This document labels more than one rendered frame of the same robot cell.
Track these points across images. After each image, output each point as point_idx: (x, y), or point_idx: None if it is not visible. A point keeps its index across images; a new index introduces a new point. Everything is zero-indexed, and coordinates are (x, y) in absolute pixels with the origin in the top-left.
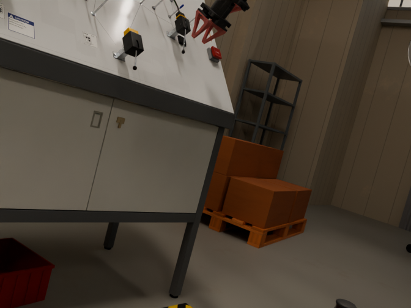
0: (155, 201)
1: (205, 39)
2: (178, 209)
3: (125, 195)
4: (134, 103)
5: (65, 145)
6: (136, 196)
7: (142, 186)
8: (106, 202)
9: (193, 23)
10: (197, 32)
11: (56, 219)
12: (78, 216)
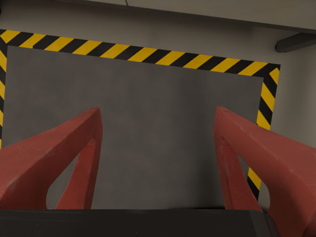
0: (246, 16)
1: (219, 137)
2: (295, 26)
3: (185, 6)
4: None
5: None
6: (206, 9)
7: (217, 5)
8: (155, 5)
9: None
10: (76, 165)
11: (91, 4)
12: (119, 6)
